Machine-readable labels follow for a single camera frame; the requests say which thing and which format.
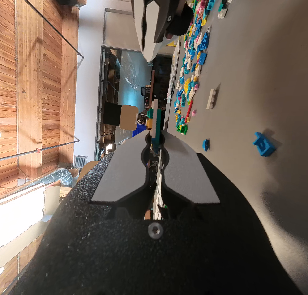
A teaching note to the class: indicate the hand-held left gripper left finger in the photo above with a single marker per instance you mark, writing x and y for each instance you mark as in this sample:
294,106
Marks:
122,169

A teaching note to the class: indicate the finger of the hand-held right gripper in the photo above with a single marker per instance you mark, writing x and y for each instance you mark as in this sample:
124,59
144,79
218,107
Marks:
138,15
168,3

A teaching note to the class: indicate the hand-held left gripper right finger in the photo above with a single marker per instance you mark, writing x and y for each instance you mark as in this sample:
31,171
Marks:
187,174

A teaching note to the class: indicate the teal white yellow brick assembly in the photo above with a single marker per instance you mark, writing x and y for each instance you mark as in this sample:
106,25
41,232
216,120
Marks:
156,124

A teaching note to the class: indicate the grey desk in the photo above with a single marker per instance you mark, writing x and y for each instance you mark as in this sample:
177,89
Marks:
252,59

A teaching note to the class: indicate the yellow sign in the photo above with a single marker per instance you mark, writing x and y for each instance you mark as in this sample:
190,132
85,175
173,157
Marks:
172,43

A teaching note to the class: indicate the small blue toy brick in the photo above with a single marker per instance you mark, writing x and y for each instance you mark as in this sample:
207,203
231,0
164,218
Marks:
205,145

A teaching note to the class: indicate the pile of colourful toy bricks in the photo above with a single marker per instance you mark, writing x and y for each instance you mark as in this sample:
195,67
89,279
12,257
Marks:
192,59

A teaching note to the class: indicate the metal vent grille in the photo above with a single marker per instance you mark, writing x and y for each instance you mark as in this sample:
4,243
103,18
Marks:
80,161

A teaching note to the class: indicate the small green toy brick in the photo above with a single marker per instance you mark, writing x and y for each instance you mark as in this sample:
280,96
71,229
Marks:
184,129

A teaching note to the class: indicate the blue bin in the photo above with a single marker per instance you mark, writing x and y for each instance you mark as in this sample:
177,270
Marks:
141,127

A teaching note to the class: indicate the chair with wooden back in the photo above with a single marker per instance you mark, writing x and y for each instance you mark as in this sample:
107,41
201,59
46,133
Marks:
128,118

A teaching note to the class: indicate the white printed sheet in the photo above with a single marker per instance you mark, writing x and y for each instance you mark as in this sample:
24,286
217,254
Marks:
173,78

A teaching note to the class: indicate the black panel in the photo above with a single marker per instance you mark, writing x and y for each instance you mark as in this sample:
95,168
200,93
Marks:
112,113

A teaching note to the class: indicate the red long toy brick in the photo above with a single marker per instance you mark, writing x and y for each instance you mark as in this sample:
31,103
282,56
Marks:
189,110

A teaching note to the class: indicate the glass partition window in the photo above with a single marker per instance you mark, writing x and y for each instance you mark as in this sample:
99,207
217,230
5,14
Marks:
130,83

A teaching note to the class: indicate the white long toy brick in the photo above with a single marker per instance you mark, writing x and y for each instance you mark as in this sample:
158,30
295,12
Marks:
211,98

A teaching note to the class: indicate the blue square toy brick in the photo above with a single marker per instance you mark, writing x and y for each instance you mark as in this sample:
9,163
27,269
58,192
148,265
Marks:
264,145

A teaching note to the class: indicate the metal rod with red tie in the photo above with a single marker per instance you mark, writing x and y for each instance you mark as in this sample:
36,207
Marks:
36,151

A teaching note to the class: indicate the thin black metal rod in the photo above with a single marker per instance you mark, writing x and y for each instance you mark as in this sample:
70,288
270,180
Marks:
48,23

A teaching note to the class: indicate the white light panel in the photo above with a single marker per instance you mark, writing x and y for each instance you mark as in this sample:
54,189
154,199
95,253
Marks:
19,218

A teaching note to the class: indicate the silver ventilation duct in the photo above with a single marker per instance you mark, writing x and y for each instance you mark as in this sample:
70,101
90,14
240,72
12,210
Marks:
53,177

